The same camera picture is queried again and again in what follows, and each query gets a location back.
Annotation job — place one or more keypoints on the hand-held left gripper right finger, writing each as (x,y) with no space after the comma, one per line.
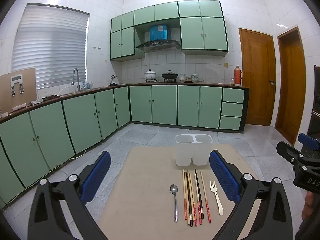
(223,176)

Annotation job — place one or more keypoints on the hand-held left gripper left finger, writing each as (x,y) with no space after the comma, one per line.
(96,175)

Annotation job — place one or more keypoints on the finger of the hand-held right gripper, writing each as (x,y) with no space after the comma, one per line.
(308,141)
(291,152)

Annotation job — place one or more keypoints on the cream plastic fork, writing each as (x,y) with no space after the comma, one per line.
(213,191)

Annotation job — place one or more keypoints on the black chopstick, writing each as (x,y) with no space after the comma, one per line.
(198,192)
(189,200)

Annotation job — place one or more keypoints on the row of chopsticks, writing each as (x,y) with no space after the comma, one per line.
(205,200)

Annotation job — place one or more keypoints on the bamboo chopstick red end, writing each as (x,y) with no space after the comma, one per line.
(184,195)
(199,210)
(195,220)

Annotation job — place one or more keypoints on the white twin-compartment utensil holder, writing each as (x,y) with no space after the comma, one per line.
(185,152)

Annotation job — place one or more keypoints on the metal spoon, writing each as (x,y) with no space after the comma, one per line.
(173,189)

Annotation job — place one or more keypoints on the person's right hand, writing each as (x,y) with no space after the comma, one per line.
(308,205)

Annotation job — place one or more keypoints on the black appliance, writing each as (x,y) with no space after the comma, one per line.
(315,120)

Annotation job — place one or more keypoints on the green drawer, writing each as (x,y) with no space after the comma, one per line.
(233,95)
(232,109)
(230,123)

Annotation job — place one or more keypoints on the wooden door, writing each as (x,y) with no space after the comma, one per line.
(291,87)
(257,77)

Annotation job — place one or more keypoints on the green base cabinet run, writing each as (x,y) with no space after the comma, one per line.
(175,105)
(50,135)

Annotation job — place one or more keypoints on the dark brown kitchen countertop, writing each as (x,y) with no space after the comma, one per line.
(70,97)

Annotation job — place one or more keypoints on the dark cloth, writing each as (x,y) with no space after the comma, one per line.
(51,97)

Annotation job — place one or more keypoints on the bottles by sink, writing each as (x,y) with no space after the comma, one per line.
(88,85)

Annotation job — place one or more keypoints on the orange thermos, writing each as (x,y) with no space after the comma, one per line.
(238,76)

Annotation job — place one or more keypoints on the light cloth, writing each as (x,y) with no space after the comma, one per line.
(36,101)

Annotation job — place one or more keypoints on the metal kettle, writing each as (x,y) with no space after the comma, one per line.
(113,80)

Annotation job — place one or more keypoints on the metal kitchen faucet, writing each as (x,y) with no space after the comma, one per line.
(76,76)

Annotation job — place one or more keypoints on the wooden board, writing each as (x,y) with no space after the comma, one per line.
(27,97)

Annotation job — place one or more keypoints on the stacked bowls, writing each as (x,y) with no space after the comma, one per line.
(182,77)

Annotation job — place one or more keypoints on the white cooking pot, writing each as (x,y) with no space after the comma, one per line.
(150,75)

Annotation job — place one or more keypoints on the black wok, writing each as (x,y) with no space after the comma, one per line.
(170,75)

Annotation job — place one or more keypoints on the gas stove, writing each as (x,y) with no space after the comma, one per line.
(160,80)

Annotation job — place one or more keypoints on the white clip holder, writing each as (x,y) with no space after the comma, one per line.
(17,80)

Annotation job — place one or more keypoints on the white window blind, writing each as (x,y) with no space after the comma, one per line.
(50,47)

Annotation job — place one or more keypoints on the black range hood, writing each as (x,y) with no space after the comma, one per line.
(158,45)

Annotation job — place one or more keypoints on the green wall cabinet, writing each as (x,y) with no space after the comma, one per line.
(203,30)
(157,12)
(122,42)

